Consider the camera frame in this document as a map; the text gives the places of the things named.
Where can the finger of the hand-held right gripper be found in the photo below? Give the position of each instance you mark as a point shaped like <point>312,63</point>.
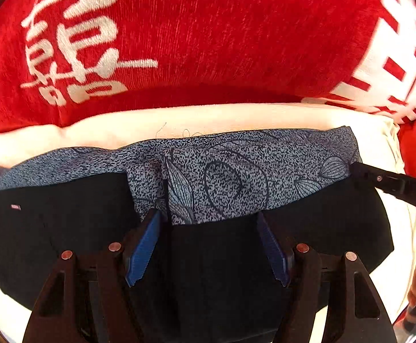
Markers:
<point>376,178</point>

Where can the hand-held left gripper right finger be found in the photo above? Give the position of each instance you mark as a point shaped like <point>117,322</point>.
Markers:
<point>274,252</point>

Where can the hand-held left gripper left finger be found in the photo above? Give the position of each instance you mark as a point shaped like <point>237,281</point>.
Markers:
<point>143,248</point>

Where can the black pants with floral trim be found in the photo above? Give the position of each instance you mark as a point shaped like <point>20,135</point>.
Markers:
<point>68,221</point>

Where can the red embroidered pillow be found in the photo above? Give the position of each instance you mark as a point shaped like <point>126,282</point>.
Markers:
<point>415,143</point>

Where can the cream pillow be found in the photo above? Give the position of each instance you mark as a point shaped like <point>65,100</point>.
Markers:
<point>229,119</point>

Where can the red printed blanket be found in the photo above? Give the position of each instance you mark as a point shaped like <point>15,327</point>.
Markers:
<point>229,35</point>

